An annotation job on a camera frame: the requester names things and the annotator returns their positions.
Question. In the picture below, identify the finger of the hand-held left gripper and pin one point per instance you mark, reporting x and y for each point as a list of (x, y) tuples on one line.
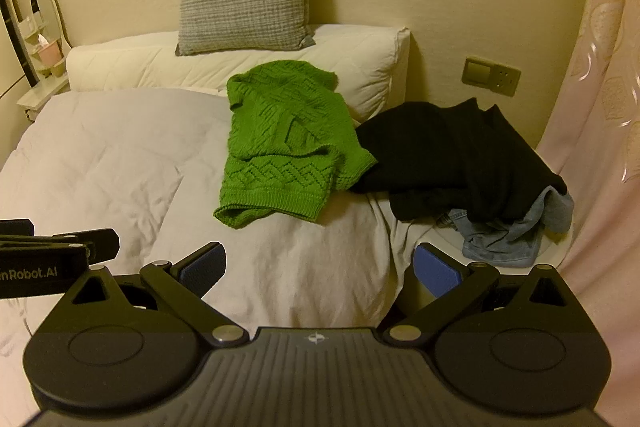
[(95, 242), (15, 227)]

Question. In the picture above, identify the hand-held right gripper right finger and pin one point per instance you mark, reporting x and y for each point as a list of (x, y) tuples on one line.
[(435, 277)]

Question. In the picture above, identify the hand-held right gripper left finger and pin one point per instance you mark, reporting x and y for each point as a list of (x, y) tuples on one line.
[(202, 269)]

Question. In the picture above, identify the green knit sweater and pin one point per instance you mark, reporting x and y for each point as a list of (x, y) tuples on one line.
[(280, 127)]

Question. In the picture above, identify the blue denim jeans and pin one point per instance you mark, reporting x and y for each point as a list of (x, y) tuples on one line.
[(500, 242)]

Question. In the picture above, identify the white bed duvet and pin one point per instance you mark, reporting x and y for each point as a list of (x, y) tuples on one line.
[(100, 167)]

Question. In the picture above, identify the white side table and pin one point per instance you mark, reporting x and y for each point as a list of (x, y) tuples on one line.
[(550, 252)]

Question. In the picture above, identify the black garment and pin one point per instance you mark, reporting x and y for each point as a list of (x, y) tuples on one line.
[(450, 157)]

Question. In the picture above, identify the white vanity shelf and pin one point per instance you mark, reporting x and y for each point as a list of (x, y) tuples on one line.
[(40, 94)]

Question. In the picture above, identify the white pillow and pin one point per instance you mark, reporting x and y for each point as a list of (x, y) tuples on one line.
[(150, 62)]

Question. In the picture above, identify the oval mirror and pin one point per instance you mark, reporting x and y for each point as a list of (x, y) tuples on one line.
[(42, 2)]

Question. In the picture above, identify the pink curtain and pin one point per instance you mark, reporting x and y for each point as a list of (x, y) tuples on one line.
[(600, 107)]

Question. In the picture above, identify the wall switch panel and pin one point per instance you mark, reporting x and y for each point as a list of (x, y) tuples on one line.
[(492, 76)]

